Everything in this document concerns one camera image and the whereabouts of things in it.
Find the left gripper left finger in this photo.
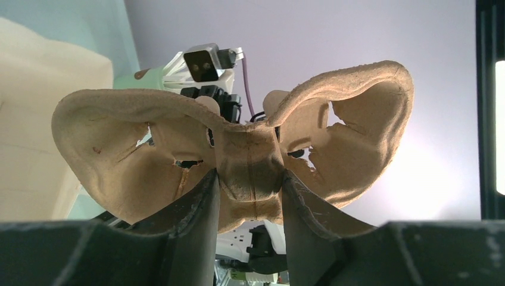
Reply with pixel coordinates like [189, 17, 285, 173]
[1, 170, 220, 285]

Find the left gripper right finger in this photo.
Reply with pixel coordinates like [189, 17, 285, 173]
[282, 170, 504, 285]

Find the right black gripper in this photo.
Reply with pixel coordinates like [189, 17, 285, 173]
[180, 85, 242, 123]

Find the brown pulp carrier piece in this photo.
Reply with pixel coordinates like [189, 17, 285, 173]
[51, 61, 414, 233]

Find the brown paper bag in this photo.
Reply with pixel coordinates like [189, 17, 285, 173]
[1, 18, 113, 222]

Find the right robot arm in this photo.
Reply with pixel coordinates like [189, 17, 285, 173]
[180, 85, 287, 284]

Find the green straw holder cup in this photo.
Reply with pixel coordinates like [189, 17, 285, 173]
[113, 67, 165, 90]

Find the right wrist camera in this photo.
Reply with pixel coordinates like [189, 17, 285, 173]
[183, 43, 245, 93]

